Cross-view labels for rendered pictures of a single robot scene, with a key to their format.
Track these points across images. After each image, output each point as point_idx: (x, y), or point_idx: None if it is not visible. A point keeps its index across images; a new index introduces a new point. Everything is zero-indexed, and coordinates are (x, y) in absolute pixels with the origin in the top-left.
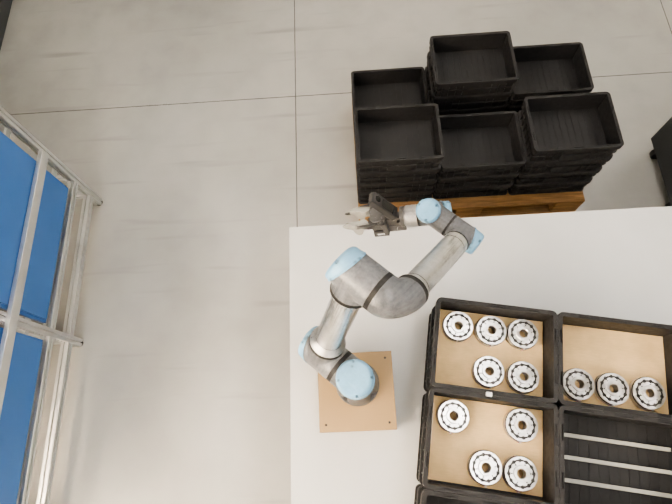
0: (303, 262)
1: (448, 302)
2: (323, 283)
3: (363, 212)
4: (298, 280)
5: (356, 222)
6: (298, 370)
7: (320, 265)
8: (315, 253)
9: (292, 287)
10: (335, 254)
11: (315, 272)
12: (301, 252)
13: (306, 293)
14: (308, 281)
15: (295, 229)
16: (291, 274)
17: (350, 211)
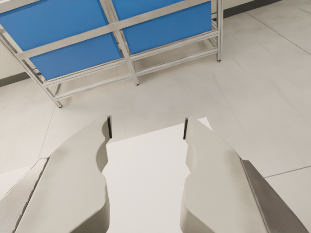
0: (153, 149)
1: None
2: (120, 187)
3: (186, 191)
4: (125, 150)
5: (90, 152)
6: (5, 181)
7: (151, 175)
8: (171, 162)
9: (115, 145)
10: (175, 198)
11: (138, 170)
12: (169, 142)
13: (105, 165)
14: (123, 163)
15: (205, 125)
16: (134, 138)
17: (192, 122)
